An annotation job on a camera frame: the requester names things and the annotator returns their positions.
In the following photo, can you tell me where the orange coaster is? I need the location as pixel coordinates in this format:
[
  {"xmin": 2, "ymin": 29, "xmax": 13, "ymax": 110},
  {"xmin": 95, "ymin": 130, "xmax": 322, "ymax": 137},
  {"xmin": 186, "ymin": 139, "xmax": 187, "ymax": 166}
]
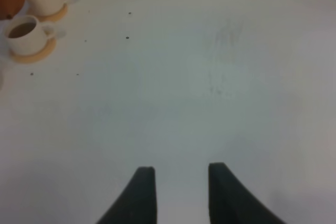
[
  {"xmin": 8, "ymin": 39, "xmax": 57, "ymax": 64},
  {"xmin": 37, "ymin": 4, "xmax": 68, "ymax": 22}
]

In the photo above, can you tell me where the near white teacup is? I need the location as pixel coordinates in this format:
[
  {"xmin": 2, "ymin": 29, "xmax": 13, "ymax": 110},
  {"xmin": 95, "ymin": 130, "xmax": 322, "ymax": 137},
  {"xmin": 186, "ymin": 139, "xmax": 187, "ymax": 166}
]
[{"xmin": 3, "ymin": 15, "xmax": 56, "ymax": 56}]

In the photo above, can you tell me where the near orange coaster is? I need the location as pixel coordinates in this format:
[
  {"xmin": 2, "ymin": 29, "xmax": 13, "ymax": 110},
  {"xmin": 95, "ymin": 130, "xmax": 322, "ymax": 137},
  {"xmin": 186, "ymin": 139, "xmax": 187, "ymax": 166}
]
[{"xmin": 8, "ymin": 39, "xmax": 57, "ymax": 64}]

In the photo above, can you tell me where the far orange coaster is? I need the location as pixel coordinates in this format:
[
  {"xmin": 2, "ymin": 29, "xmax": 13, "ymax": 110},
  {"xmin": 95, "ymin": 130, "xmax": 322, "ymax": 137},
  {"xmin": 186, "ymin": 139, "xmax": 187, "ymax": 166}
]
[{"xmin": 37, "ymin": 4, "xmax": 68, "ymax": 22}]

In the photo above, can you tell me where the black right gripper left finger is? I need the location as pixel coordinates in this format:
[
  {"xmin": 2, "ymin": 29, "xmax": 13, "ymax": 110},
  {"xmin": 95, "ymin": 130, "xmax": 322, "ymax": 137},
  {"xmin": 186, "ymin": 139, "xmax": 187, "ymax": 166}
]
[{"xmin": 98, "ymin": 167, "xmax": 158, "ymax": 224}]

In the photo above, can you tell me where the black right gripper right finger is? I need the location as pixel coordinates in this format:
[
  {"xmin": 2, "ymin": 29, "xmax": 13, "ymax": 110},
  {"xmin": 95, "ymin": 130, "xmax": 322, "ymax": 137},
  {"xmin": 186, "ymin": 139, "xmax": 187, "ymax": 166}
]
[{"xmin": 208, "ymin": 163, "xmax": 283, "ymax": 223}]

